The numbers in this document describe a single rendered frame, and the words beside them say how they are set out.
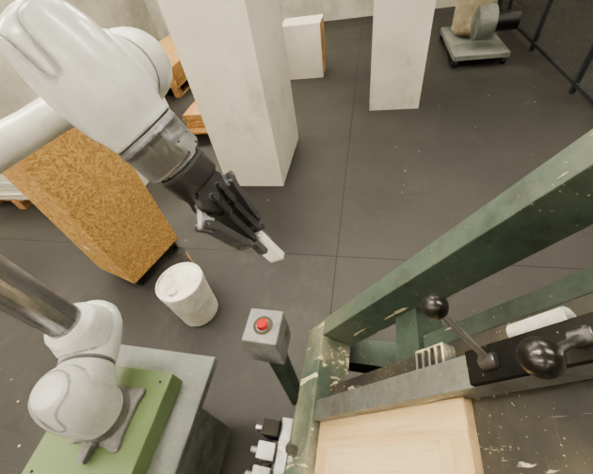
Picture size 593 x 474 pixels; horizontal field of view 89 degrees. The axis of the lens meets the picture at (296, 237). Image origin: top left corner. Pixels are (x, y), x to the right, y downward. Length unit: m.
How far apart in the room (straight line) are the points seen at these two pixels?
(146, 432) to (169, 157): 0.95
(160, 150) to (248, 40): 2.13
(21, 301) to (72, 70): 0.72
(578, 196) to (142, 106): 0.61
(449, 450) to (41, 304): 0.97
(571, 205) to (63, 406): 1.17
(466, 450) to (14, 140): 0.80
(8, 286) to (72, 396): 0.32
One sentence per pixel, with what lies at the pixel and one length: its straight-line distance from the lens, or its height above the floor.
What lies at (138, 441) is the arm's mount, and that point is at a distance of 1.21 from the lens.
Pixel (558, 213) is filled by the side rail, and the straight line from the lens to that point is 0.63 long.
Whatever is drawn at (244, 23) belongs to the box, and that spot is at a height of 1.38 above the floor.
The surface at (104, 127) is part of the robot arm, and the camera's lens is 0.42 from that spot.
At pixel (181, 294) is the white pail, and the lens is 2.00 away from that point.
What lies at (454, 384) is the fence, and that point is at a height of 1.32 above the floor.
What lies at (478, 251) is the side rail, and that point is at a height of 1.37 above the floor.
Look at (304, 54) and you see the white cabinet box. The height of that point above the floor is 0.35.
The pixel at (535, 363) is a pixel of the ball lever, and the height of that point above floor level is 1.55.
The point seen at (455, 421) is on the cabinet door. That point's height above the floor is 1.28.
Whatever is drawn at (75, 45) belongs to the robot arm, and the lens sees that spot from 0.42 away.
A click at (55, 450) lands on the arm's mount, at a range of 1.37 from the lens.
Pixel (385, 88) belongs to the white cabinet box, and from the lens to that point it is 4.13.
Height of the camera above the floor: 1.86
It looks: 47 degrees down
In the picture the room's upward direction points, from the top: 11 degrees counter-clockwise
